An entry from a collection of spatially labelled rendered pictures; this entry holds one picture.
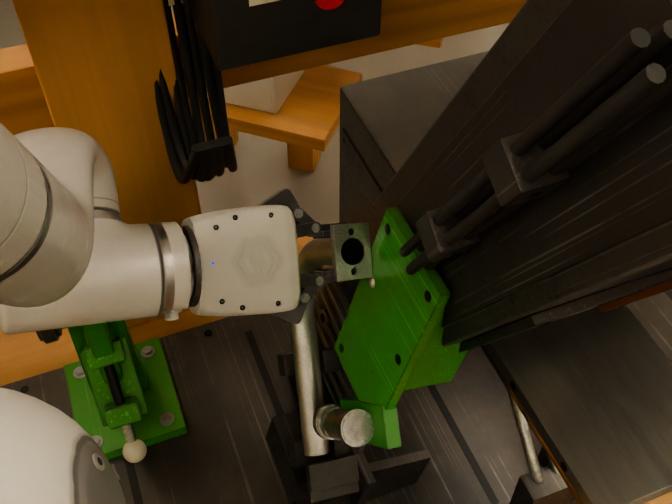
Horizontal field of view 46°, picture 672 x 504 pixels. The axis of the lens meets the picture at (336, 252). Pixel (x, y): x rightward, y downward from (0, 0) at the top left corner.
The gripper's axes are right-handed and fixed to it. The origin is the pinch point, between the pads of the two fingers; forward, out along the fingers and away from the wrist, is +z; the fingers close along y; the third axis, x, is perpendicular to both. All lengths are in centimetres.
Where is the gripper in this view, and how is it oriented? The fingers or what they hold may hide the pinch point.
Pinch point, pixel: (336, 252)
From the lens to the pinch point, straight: 79.0
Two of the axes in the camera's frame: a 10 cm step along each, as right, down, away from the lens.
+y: -0.7, -10.0, -0.4
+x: -4.4, -0.1, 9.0
